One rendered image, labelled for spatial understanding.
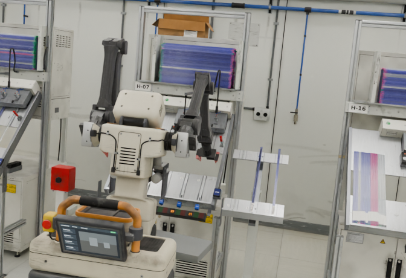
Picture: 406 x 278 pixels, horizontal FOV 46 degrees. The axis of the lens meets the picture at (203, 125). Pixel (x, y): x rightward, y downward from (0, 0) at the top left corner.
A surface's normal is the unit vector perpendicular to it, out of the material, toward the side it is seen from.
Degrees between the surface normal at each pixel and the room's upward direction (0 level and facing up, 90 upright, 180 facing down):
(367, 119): 90
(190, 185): 45
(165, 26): 80
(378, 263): 90
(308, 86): 90
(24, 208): 90
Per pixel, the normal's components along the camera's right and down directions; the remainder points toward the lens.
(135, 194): -0.14, -0.03
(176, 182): -0.08, -0.63
